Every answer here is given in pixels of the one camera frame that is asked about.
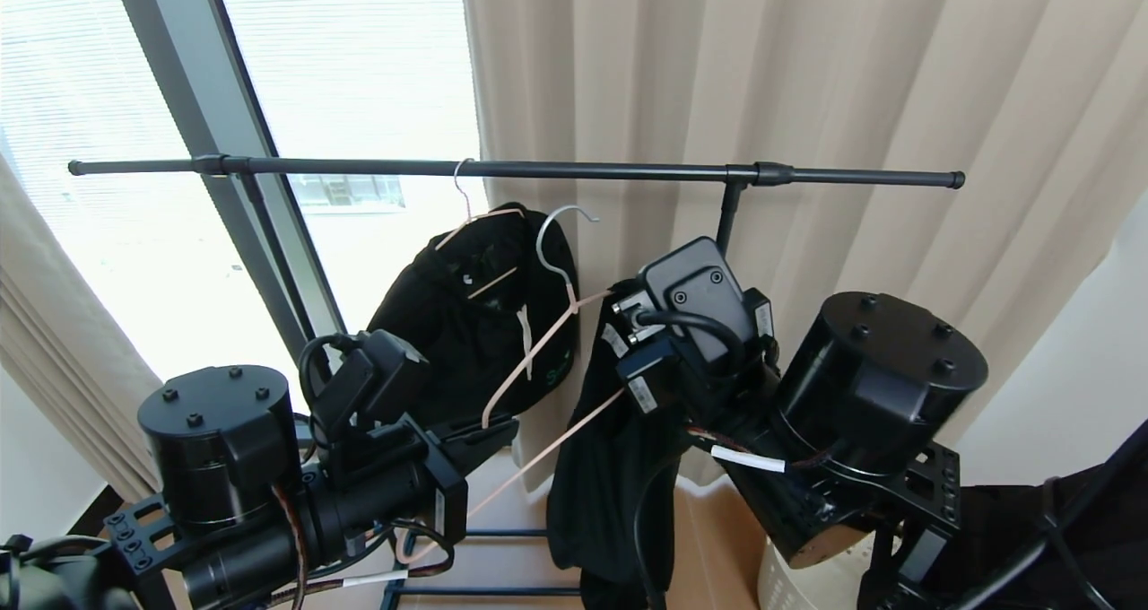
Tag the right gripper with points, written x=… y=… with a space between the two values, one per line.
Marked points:
x=708 y=404

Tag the beige curtain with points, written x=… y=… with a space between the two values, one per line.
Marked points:
x=807 y=72
x=54 y=341

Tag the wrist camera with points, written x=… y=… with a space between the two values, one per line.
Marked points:
x=386 y=372
x=695 y=296

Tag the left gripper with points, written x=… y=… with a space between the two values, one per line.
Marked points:
x=386 y=502

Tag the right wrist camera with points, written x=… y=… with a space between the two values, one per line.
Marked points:
x=695 y=296

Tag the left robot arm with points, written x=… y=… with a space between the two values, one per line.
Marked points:
x=215 y=431

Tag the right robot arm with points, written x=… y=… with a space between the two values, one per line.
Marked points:
x=879 y=386

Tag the white laundry basket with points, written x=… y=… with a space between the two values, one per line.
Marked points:
x=807 y=583

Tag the black shorts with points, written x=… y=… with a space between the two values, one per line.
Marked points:
x=448 y=323

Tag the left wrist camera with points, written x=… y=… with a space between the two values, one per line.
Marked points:
x=386 y=372

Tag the black shirt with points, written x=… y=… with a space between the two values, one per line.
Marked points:
x=601 y=484

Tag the window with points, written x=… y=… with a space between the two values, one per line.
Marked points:
x=359 y=63

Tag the black clothes rack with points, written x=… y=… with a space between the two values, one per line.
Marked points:
x=628 y=170

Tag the pink clothes hanger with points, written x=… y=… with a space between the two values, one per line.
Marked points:
x=459 y=188
x=541 y=238

